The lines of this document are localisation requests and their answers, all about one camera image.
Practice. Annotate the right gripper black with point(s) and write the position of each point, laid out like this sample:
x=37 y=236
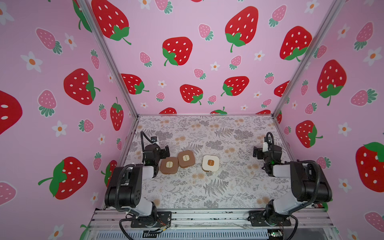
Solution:
x=258 y=153

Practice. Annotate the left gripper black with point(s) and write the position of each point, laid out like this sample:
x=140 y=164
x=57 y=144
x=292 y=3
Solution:
x=161 y=152

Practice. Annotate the tan brown case lid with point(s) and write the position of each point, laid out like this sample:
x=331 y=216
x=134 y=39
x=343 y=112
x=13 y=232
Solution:
x=169 y=166

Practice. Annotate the cream case lid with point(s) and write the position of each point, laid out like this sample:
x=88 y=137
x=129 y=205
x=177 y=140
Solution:
x=210 y=163

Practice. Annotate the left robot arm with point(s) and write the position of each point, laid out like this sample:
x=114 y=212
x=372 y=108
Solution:
x=124 y=192

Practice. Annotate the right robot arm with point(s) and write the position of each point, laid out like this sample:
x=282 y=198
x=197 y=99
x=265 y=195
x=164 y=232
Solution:
x=308 y=186

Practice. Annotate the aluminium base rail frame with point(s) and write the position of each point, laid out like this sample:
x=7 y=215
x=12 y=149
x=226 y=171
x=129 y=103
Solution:
x=213 y=224

